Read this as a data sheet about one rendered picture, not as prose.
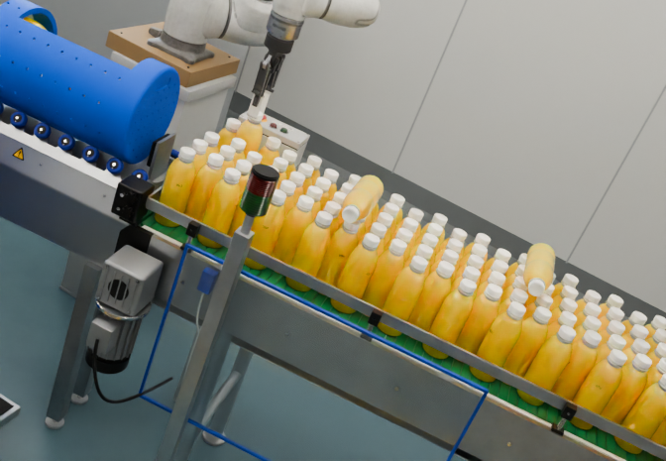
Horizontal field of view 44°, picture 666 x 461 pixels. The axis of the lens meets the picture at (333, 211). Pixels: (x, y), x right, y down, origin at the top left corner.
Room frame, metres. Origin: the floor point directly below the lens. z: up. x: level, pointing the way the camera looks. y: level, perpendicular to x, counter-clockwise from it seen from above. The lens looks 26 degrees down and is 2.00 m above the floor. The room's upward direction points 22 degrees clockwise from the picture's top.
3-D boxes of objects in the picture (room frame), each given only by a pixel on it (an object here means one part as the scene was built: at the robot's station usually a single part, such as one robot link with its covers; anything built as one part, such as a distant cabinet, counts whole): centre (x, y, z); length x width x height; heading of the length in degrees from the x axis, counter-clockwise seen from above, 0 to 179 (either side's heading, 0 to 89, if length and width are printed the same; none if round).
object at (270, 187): (1.62, 0.17, 1.23); 0.06 x 0.06 x 0.04
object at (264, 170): (1.62, 0.17, 1.18); 0.06 x 0.06 x 0.16
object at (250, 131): (2.13, 0.29, 1.06); 0.07 x 0.07 x 0.19
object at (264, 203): (1.62, 0.17, 1.18); 0.06 x 0.06 x 0.05
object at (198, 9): (2.73, 0.69, 1.22); 0.18 x 0.16 x 0.22; 121
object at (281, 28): (2.13, 0.30, 1.43); 0.09 x 0.09 x 0.06
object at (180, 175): (1.88, 0.39, 1.00); 0.07 x 0.07 x 0.19
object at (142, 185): (1.82, 0.48, 0.95); 0.10 x 0.07 x 0.10; 172
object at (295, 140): (2.29, 0.25, 1.05); 0.20 x 0.10 x 0.10; 82
